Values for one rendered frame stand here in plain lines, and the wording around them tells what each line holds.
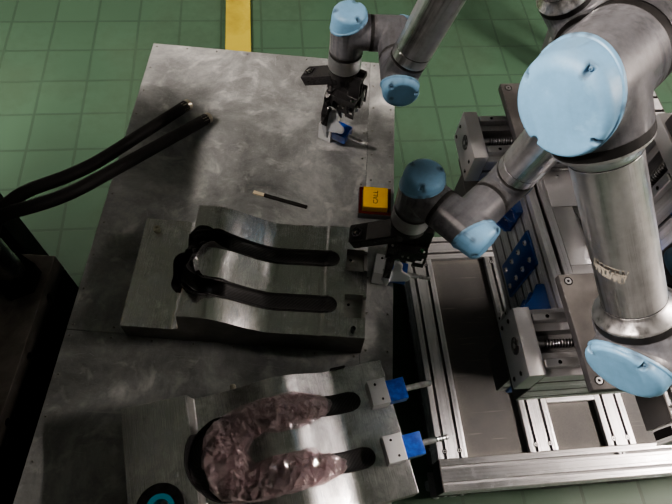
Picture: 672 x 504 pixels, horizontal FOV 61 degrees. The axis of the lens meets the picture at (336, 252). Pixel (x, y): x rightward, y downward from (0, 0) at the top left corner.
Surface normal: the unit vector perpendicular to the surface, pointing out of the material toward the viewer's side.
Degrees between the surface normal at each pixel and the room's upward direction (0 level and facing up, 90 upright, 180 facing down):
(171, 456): 0
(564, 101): 84
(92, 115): 0
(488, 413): 0
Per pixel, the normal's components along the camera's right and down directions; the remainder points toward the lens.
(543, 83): -0.74, 0.51
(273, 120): 0.06, -0.49
